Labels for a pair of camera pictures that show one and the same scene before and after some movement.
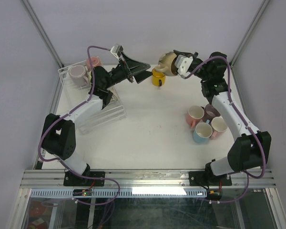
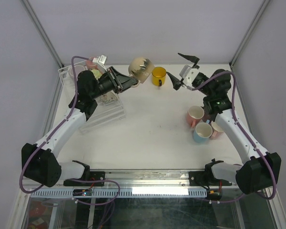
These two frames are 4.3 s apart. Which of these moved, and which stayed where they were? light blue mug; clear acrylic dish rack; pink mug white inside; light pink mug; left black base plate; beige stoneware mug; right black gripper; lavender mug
Moved: right black gripper; beige stoneware mug
Stayed: left black base plate; lavender mug; clear acrylic dish rack; pink mug white inside; light blue mug; light pink mug
